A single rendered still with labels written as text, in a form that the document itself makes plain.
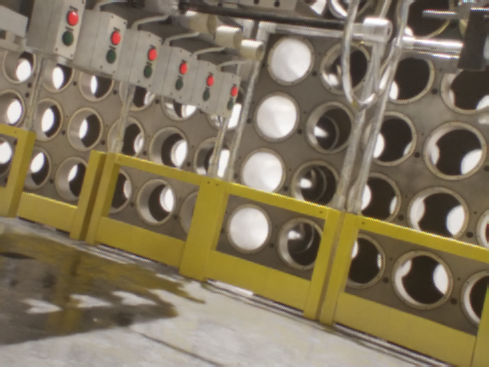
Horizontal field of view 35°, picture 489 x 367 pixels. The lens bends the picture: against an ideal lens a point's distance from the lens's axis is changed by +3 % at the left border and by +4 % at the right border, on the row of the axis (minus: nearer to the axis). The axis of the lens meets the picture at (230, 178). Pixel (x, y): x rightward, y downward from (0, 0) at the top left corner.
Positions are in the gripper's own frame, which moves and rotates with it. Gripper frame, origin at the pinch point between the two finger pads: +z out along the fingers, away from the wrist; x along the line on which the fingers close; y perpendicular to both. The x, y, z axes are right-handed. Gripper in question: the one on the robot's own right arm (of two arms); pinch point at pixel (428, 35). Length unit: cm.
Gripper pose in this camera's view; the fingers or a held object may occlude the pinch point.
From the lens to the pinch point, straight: 188.8
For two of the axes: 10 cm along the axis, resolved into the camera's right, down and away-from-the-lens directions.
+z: -8.5, -2.2, 4.7
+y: -5.1, 1.3, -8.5
